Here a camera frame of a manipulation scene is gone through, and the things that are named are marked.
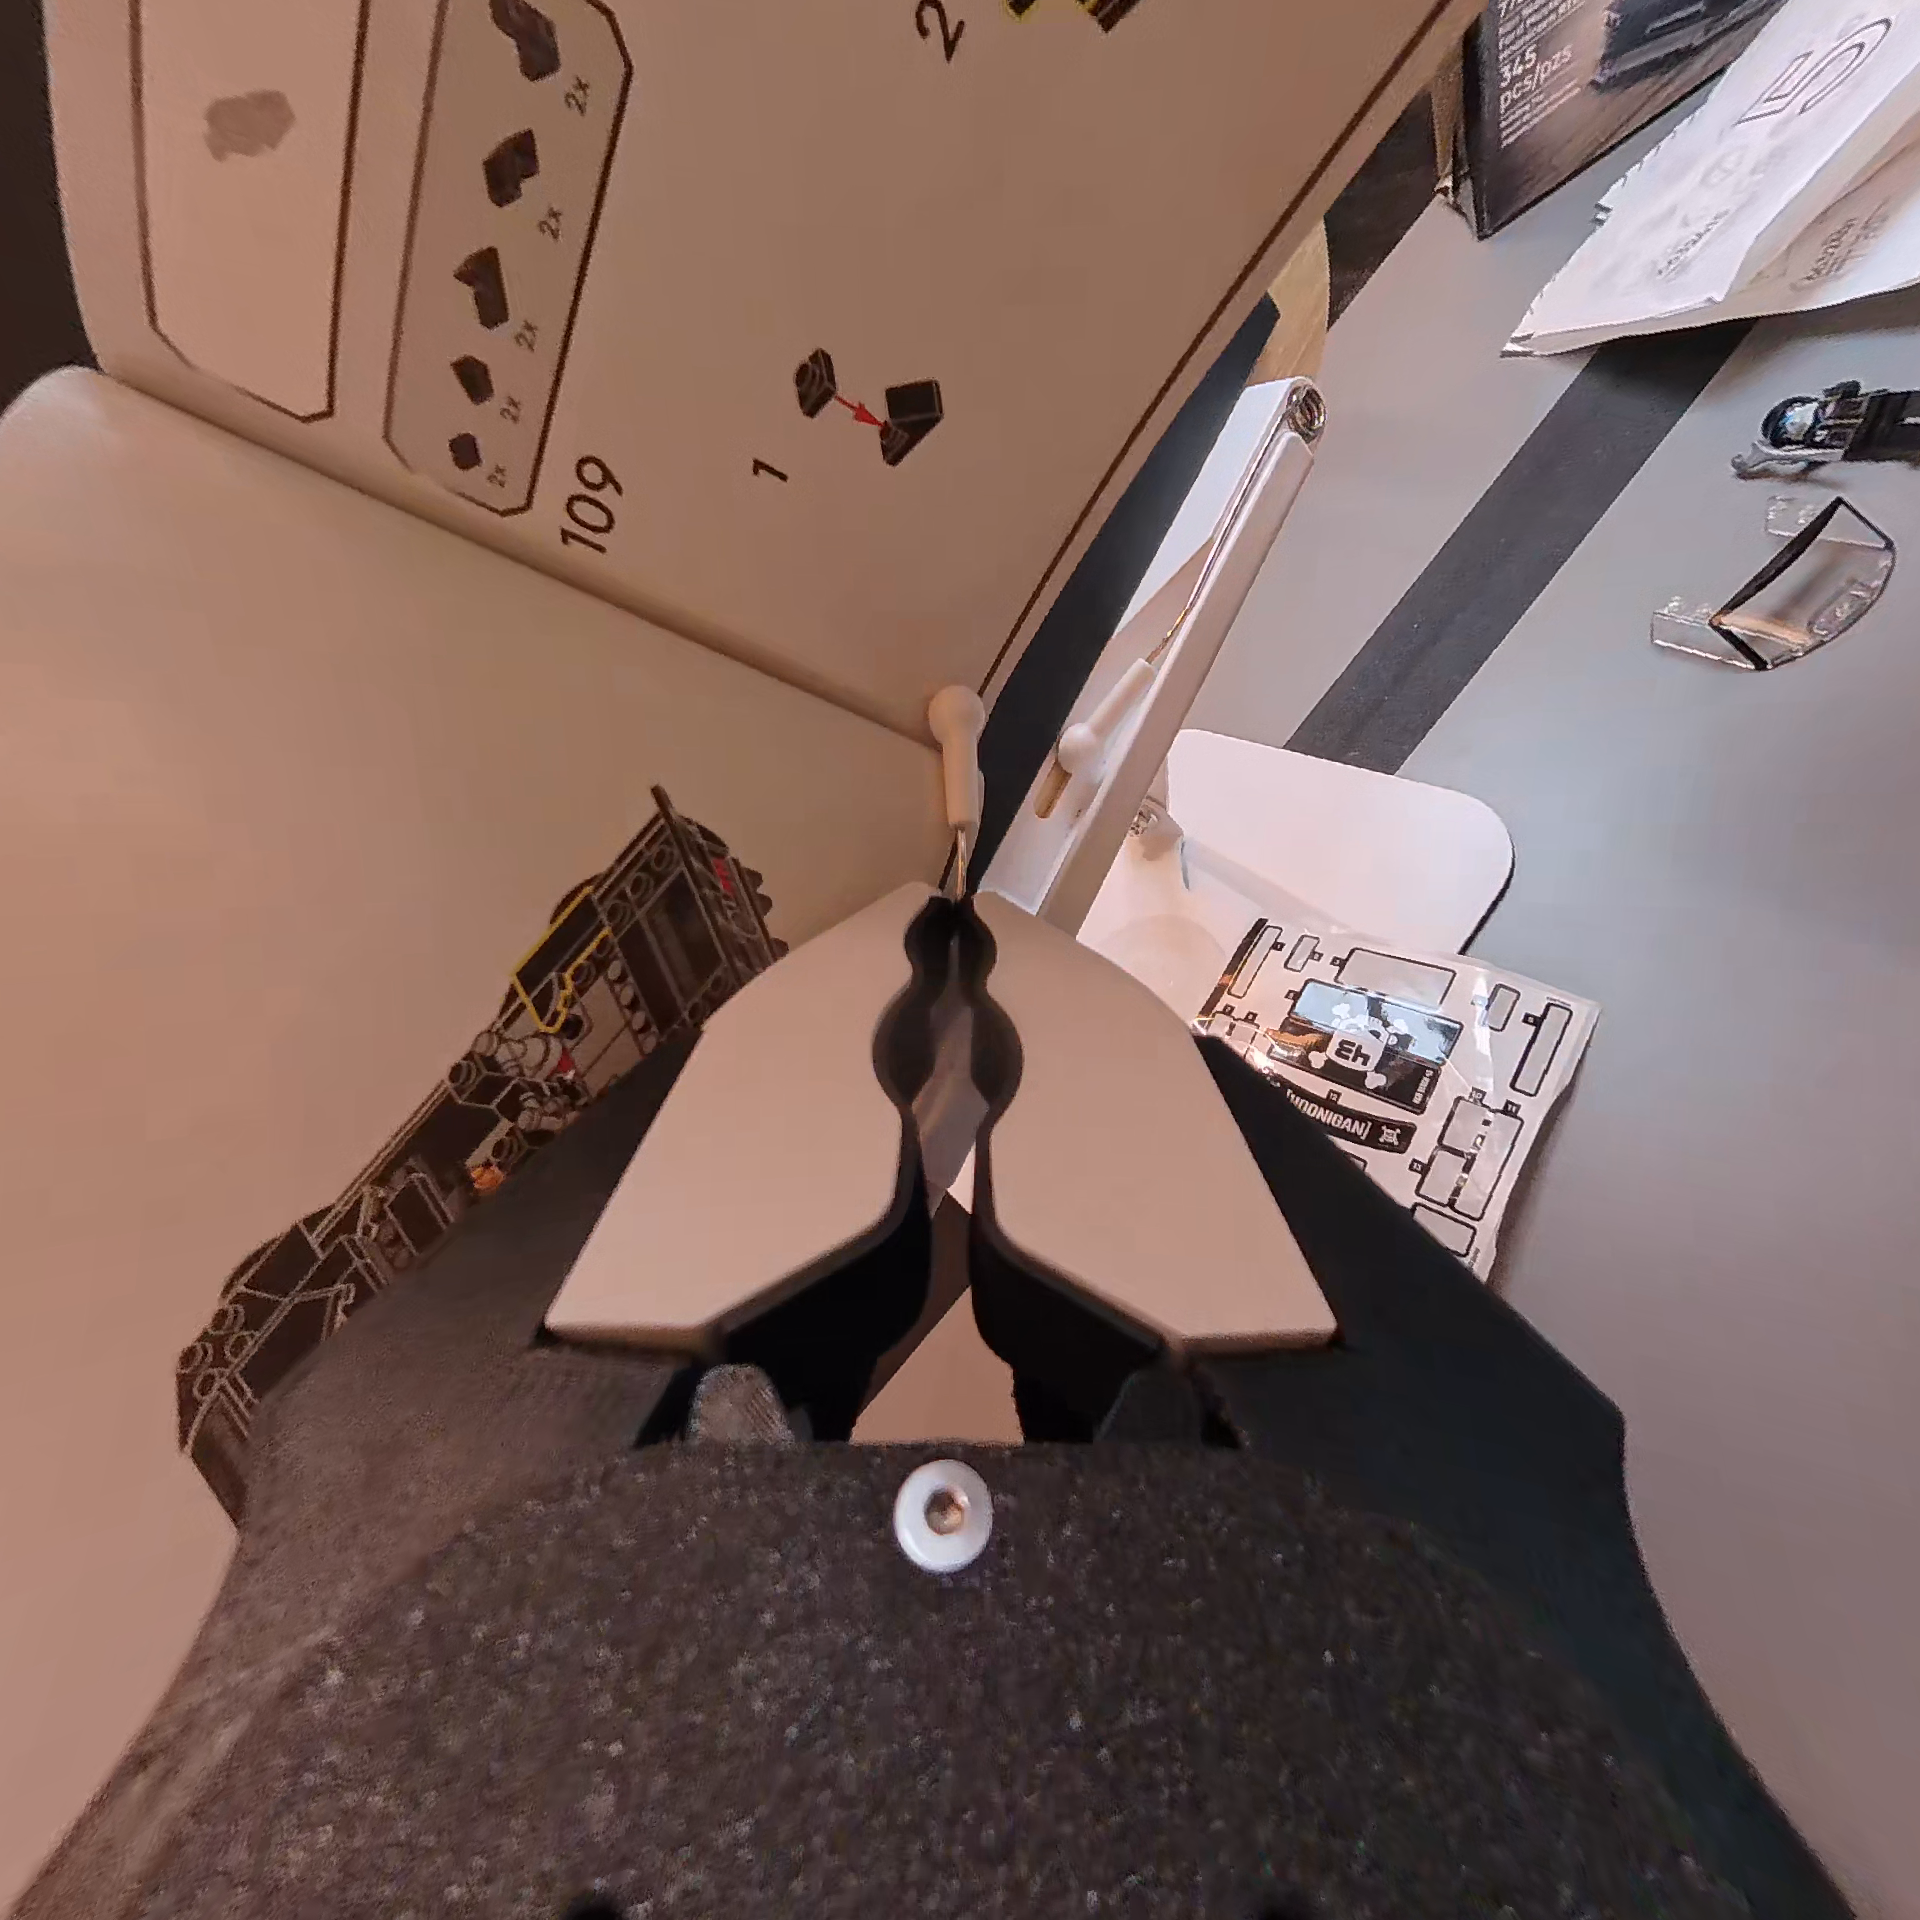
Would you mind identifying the white sticker sheet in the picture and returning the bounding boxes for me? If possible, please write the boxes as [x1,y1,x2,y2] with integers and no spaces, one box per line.
[1190,912,1604,1290]

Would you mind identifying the small black lego piece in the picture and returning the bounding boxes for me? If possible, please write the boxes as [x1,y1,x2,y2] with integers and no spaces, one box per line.
[1727,381,1920,485]

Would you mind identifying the lego instruction booklet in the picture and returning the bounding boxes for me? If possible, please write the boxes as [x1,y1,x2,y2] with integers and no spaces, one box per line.
[0,0,1490,1809]

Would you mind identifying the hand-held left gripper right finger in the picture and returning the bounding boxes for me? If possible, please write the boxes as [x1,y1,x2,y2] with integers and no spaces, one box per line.
[959,890,1343,1368]

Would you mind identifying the clear lego windshield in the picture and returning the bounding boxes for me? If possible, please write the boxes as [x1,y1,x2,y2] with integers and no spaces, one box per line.
[1647,494,1905,674]

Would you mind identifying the white metal stand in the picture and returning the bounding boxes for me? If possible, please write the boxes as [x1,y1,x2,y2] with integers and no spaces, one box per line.
[921,374,1339,938]

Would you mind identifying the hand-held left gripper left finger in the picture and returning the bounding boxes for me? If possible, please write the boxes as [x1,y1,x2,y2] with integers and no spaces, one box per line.
[545,882,955,1353]

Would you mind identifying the lego set box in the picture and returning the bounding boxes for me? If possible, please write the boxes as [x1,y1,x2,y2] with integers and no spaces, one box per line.
[1459,0,1790,245]

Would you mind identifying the white paper bags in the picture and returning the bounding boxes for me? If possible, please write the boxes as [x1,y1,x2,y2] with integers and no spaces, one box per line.
[1503,0,1920,359]

